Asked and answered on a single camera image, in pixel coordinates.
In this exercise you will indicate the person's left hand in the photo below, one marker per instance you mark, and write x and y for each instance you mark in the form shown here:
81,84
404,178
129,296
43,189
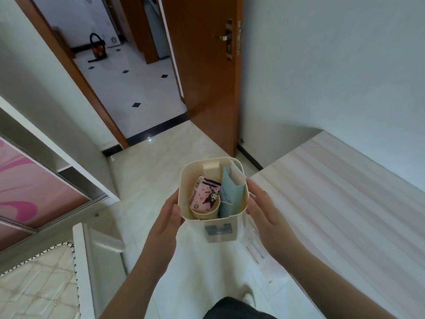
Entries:
162,229

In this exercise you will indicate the person's right hand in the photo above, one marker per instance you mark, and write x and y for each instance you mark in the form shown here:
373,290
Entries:
269,225

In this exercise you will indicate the person's left thumb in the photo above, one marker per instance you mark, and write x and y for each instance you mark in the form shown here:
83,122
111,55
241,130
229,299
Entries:
178,214

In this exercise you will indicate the person's right thumb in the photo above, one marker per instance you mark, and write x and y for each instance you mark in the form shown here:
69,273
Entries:
253,210

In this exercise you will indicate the cream plastic storage box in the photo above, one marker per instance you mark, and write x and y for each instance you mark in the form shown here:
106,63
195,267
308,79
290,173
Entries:
219,230

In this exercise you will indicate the person's right forearm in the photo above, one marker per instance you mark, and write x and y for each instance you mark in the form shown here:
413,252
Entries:
332,289

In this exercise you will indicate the person's left forearm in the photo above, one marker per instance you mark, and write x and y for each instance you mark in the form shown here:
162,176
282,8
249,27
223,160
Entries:
132,282

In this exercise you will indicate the beige paper cup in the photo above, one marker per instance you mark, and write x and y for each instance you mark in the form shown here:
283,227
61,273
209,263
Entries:
204,214

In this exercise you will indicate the light blue paper packet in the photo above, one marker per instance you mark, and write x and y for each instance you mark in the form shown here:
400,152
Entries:
230,195

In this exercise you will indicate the pink cartoon print packet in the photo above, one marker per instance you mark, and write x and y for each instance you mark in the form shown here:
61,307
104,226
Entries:
207,195

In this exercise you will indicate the person's white trousers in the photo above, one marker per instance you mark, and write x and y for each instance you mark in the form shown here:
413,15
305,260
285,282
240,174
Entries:
199,272

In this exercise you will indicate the person's black shirt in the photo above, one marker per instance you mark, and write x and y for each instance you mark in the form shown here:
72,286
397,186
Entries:
237,309

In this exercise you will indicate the brown wooden door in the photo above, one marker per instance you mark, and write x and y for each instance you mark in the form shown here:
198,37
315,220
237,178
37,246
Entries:
206,79

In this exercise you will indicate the wardrobe with pink sliding door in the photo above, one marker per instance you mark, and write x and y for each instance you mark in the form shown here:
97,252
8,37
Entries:
30,186

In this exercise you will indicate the quilted cream mattress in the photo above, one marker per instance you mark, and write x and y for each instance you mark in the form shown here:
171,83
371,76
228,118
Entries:
36,285

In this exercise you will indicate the white cabinet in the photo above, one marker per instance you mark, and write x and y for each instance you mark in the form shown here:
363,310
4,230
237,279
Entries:
156,28

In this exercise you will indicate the white bed frame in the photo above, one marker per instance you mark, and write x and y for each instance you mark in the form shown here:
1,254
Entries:
96,259

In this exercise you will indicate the brown wooden door frame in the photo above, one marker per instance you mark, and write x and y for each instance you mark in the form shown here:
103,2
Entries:
69,69

